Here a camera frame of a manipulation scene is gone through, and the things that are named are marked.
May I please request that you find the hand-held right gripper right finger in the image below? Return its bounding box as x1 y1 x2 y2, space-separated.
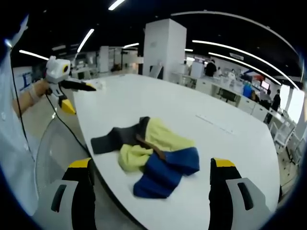
208 157 273 230

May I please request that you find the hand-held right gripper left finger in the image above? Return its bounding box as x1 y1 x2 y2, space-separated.
33 157 97 230

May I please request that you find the yellow blue grey garment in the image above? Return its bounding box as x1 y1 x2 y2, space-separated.
90 116 201 199

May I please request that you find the person's left hand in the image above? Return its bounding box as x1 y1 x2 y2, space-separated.
30 78 53 102

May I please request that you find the person's white shirt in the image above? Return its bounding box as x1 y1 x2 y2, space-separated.
0 14 40 218

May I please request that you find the white chair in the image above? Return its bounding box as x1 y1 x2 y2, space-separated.
270 114 298 150

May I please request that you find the white square pillar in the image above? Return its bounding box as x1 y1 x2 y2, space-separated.
143 18 188 80

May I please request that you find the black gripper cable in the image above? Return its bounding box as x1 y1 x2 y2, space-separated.
46 92 91 154

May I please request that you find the thin black chest cable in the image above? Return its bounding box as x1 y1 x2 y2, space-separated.
10 46 35 159

